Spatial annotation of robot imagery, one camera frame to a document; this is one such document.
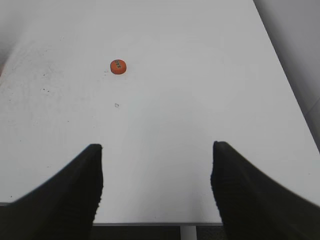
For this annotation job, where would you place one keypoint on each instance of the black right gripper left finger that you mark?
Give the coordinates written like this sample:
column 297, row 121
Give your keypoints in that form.
column 62, row 208

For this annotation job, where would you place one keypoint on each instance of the orange bottle cap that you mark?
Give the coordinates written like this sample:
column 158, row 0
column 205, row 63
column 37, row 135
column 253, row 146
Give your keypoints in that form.
column 118, row 67

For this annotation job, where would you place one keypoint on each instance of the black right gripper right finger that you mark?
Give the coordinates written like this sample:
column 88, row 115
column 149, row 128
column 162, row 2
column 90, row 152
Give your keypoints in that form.
column 253, row 206

